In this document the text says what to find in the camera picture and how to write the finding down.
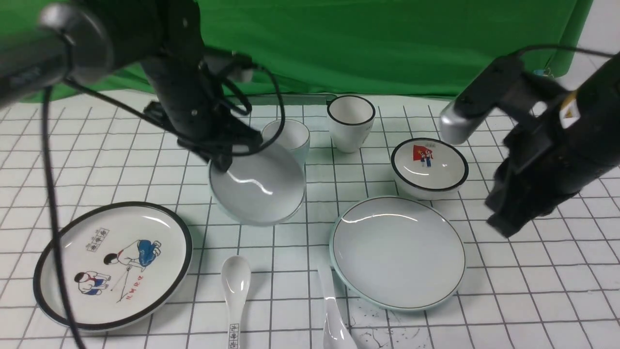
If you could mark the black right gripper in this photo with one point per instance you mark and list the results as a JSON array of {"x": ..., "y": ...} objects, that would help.
[{"x": 563, "y": 140}]

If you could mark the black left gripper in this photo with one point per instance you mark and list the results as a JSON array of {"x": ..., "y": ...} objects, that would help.
[{"x": 198, "y": 100}]

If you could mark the pale blue bowl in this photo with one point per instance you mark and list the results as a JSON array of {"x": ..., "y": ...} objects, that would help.
[{"x": 262, "y": 190}]

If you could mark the pale blue cup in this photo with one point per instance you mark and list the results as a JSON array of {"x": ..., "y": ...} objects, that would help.
[{"x": 295, "y": 138}]

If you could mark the plain white ceramic spoon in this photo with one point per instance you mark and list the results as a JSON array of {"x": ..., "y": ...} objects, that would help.
[{"x": 336, "y": 334}]

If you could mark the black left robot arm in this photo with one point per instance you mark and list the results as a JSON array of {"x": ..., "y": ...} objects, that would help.
[{"x": 80, "y": 42}]

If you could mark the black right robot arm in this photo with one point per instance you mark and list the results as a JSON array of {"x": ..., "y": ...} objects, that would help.
[{"x": 563, "y": 140}]

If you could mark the blue binder clip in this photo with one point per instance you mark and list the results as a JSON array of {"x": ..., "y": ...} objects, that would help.
[{"x": 546, "y": 72}]

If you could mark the white spoon with label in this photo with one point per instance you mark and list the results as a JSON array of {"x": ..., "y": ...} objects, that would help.
[{"x": 235, "y": 280}]

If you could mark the small illustrated black-rimmed bowl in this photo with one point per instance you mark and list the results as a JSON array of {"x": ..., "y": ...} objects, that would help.
[{"x": 428, "y": 169}]

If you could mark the white black-rimmed cup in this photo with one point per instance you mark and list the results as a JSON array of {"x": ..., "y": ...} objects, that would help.
[{"x": 350, "y": 121}]

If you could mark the black-rimmed illustrated plate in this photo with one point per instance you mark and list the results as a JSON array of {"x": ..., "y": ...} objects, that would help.
[{"x": 122, "y": 262}]

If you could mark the white grid tablecloth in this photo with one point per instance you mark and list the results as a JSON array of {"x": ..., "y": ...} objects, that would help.
[{"x": 555, "y": 285}]

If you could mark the pale blue large plate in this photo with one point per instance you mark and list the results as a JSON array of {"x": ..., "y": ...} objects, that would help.
[{"x": 397, "y": 254}]

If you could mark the green backdrop cloth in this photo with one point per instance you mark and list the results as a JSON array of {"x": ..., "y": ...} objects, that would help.
[{"x": 370, "y": 47}]

